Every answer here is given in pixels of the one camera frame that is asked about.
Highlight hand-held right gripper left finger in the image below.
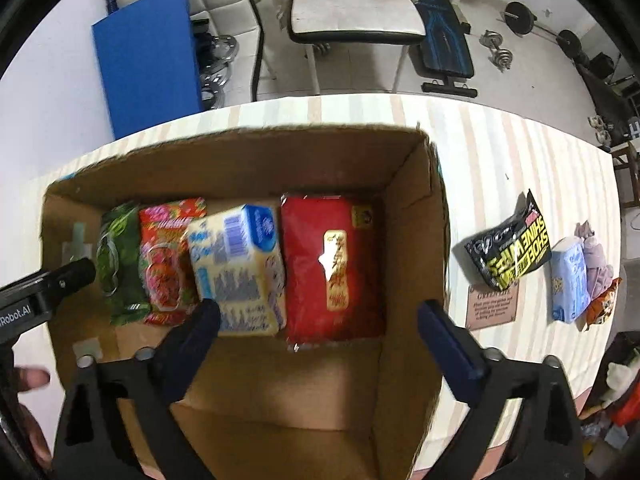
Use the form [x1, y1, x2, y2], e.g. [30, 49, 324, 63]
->
[52, 299, 223, 480]

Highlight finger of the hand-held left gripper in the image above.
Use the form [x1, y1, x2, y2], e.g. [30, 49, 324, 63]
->
[27, 258, 97, 313]

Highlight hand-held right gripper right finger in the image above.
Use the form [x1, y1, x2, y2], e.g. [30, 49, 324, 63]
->
[417, 300, 586, 480]

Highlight white and blue tissue packet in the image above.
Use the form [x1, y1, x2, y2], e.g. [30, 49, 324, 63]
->
[186, 203, 289, 337]

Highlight brown cardboard box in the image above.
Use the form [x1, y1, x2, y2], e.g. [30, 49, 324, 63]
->
[42, 126, 452, 480]

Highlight person's left hand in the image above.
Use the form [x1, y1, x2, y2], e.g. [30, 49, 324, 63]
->
[0, 367, 54, 473]

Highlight brown printed card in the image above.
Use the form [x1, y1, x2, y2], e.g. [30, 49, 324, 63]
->
[464, 280, 521, 332]

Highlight green printed packet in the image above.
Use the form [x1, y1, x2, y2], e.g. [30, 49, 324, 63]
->
[95, 202, 152, 326]

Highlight red floral packet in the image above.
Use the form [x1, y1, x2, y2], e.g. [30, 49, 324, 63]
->
[137, 197, 209, 329]

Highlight black and yellow wipes packet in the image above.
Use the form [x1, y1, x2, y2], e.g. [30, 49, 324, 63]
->
[463, 188, 554, 291]

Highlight light blue tissue packet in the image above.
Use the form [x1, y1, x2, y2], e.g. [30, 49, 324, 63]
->
[548, 236, 590, 324]

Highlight red and gold packet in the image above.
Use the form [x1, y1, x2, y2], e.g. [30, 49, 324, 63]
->
[278, 193, 389, 354]

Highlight orange snack packet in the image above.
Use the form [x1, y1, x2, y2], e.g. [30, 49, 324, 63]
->
[582, 277, 624, 332]

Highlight purple cloth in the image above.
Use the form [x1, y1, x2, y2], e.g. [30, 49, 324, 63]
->
[573, 220, 615, 302]

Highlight blue foam mat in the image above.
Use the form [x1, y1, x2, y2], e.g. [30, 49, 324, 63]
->
[90, 0, 205, 140]

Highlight wooden chair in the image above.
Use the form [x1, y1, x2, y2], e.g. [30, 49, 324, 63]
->
[611, 139, 640, 207]

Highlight chrome weight plates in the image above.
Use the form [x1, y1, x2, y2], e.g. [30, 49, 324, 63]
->
[197, 34, 240, 111]

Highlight dark exercise equipment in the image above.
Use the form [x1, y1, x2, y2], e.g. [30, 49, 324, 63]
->
[574, 51, 640, 147]

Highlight chrome dumbbell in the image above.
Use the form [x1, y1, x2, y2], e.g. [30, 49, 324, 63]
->
[478, 29, 515, 67]

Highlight black and blue weight bench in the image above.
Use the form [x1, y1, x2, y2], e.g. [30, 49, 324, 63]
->
[407, 0, 479, 99]

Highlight black barbell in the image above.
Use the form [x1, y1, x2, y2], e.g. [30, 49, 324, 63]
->
[502, 0, 589, 59]

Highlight white padded chair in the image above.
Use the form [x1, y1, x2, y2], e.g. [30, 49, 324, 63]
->
[260, 0, 429, 97]

